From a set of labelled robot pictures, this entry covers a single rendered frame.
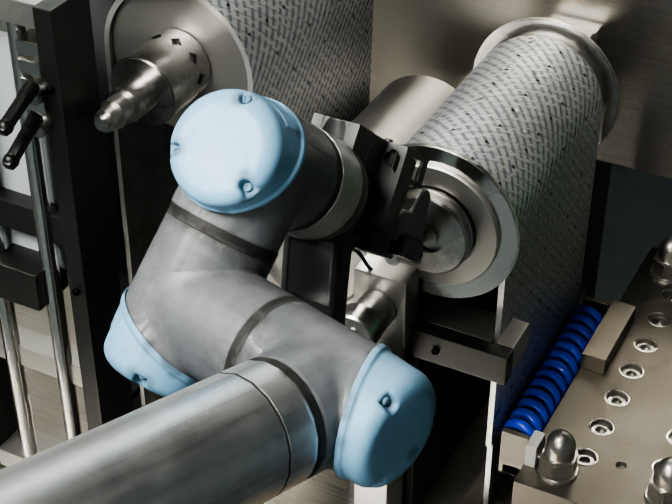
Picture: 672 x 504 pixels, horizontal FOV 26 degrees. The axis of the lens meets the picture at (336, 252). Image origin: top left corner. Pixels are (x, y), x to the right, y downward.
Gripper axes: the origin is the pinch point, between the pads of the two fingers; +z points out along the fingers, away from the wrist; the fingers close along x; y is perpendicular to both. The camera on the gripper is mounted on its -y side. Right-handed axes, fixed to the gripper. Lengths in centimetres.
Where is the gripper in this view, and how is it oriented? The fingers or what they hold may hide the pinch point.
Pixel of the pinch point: (395, 252)
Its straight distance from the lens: 119.4
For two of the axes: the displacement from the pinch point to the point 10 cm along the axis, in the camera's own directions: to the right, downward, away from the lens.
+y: 3.0, -9.6, 0.2
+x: -8.9, -2.7, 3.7
